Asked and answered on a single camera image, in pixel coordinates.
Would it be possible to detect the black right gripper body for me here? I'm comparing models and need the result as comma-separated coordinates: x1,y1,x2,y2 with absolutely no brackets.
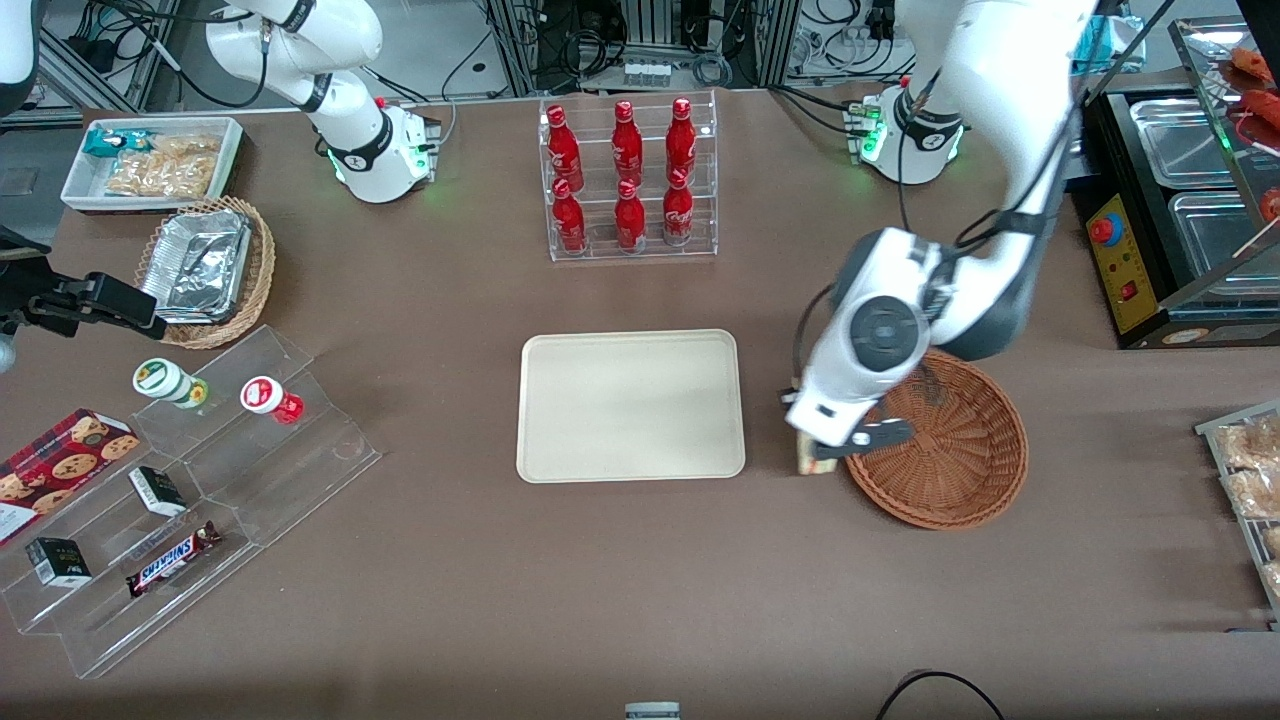
0,228,61,337

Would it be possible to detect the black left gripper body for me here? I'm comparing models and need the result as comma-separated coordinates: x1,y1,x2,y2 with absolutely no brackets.
850,420,914,450

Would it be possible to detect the triangle sandwich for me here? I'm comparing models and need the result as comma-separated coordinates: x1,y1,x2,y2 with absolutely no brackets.
796,430,841,477

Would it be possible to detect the round brown wicker basket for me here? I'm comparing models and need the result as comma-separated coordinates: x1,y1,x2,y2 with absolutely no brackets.
845,350,1029,530

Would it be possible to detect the silver foil tray stack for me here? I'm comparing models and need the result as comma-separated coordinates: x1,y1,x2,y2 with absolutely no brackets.
140,208,253,324

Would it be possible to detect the oval light wicker basket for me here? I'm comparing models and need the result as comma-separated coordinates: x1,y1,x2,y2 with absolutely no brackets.
135,196,277,350

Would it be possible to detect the beige plastic tray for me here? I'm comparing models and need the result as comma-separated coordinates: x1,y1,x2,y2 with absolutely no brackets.
516,329,747,485

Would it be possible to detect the green lid yogurt cup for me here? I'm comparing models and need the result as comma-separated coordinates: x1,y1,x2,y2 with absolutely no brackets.
133,358,209,411

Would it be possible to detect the white plastic bin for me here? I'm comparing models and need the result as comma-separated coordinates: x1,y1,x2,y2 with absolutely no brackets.
60,116,244,214

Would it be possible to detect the clear bag of crackers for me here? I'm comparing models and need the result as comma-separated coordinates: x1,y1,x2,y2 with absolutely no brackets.
104,135,222,199

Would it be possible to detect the green blue snack packet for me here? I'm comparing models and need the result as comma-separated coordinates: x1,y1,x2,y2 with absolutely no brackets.
83,128,157,160

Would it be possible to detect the red cookie box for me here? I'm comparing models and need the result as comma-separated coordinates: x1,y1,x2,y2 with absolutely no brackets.
0,408,141,549

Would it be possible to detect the small black box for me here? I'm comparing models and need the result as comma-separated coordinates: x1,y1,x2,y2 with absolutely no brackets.
128,466,188,518
25,537,93,587

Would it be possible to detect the clear acrylic stepped shelf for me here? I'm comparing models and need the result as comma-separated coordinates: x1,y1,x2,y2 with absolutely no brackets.
0,325,383,681

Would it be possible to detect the clear acrylic bottle rack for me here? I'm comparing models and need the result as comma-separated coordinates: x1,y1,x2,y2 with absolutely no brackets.
540,90,719,263

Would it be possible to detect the Snickers chocolate bar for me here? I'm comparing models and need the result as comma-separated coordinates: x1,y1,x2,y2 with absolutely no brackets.
125,521,222,599

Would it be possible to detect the red cola bottle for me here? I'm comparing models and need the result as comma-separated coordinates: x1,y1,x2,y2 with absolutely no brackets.
614,180,647,251
611,100,644,186
666,97,697,184
545,105,584,191
551,180,588,253
662,170,694,247

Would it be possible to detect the black hot food warmer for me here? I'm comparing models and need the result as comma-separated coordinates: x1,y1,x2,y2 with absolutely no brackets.
1070,70,1280,351

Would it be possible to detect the large steel warmer pan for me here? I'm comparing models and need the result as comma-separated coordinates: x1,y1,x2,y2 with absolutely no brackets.
1168,190,1280,301

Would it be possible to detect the small steel warmer pan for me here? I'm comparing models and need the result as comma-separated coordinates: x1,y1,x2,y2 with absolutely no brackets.
1128,96,1236,189

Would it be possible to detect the teal plastic bag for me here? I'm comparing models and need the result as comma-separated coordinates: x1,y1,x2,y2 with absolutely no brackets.
1075,14,1147,73

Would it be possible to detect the glass warmer cover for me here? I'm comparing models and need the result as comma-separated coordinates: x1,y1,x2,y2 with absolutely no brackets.
1168,15,1280,313

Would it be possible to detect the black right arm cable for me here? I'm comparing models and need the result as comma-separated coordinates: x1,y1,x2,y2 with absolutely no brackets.
90,0,273,109

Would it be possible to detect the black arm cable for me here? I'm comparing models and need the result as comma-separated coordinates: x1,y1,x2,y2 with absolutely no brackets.
90,0,273,109
793,60,1093,389

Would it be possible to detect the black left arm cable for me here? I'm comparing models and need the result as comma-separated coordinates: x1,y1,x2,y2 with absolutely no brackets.
793,60,1093,389

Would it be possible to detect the black cable loop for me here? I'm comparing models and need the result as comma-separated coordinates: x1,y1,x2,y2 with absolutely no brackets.
877,670,1006,720

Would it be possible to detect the grey wire bread tray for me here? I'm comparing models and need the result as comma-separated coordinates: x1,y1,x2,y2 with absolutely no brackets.
1195,400,1280,629

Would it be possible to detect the aluminium frame rack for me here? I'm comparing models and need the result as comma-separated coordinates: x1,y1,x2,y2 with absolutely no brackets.
485,0,801,96

